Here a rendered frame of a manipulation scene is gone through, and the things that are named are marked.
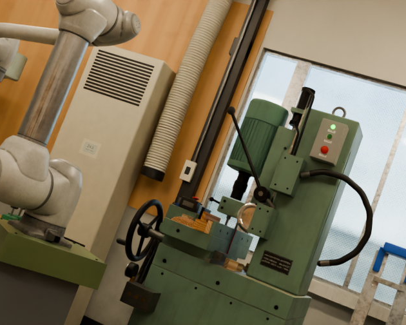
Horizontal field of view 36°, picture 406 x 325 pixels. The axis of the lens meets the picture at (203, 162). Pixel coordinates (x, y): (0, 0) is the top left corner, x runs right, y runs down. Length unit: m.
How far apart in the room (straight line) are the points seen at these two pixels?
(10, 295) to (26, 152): 0.46
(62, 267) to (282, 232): 0.88
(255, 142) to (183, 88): 1.52
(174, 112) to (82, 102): 0.61
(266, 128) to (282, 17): 1.74
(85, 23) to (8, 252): 0.76
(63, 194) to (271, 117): 0.95
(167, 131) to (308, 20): 1.17
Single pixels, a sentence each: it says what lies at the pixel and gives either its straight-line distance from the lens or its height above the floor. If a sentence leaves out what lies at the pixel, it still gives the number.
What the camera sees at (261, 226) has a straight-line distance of 2.40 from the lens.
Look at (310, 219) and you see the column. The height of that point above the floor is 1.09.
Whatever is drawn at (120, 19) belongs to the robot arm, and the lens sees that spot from 2.18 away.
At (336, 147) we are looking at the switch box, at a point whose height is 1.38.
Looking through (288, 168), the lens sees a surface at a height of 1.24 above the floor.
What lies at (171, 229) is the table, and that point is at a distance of 2.43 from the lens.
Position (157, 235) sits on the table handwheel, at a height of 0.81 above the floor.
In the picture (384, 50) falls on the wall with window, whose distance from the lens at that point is 4.10.
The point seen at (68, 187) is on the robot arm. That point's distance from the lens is 2.15.
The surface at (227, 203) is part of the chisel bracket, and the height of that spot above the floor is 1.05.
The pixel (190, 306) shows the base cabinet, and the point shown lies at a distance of 2.44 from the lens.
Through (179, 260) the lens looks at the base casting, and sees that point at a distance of 2.46.
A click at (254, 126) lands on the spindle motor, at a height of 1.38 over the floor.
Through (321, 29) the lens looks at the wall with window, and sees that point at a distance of 4.18.
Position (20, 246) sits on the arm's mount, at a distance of 2.04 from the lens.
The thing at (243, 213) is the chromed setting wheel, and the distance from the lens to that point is 2.49.
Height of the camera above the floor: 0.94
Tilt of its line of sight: 5 degrees up
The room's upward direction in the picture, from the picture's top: 21 degrees clockwise
